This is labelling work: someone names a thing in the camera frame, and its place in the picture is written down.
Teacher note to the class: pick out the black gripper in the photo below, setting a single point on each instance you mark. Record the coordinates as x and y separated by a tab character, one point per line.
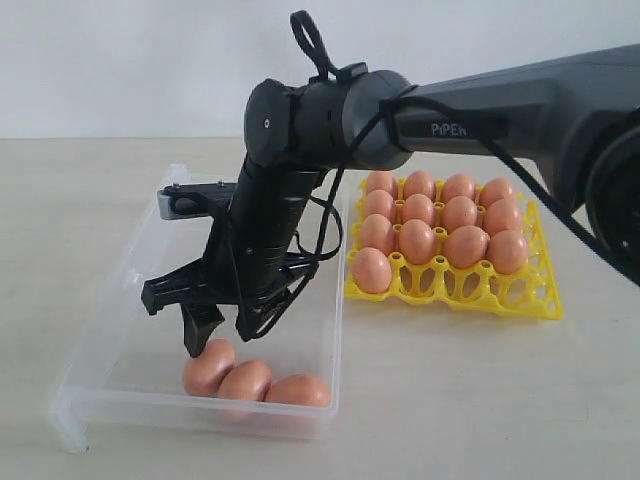
259	275

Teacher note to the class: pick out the brown egg packed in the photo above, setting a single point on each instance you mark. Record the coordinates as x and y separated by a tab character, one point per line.
420	182
496	189
460	184
382	180

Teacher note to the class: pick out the brown egg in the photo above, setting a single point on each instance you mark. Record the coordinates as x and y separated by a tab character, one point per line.
507	251
502	215
380	202
419	207
417	242
249	381
377	232
300	389
459	211
371	270
465	246
203	375

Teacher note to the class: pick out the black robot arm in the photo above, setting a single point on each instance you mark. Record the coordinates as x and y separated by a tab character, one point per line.
567	127

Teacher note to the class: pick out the yellow plastic egg tray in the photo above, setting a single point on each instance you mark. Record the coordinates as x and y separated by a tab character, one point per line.
530	292

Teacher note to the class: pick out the clear plastic bin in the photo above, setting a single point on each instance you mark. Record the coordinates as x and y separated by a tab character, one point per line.
127	366

